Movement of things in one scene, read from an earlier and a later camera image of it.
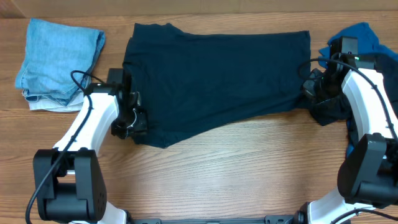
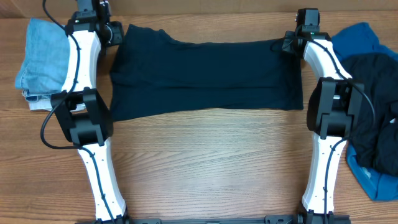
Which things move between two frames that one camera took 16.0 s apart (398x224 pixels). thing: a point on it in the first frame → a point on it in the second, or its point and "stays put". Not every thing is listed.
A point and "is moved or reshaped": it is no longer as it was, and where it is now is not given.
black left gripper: x=142 y=127 → x=118 y=28
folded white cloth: x=75 y=105 stays put
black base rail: x=273 y=219 stays put
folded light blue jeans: x=58 y=60 stays put
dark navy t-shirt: x=182 y=78 is moved or reshaped
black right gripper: x=315 y=90 → x=288 y=43
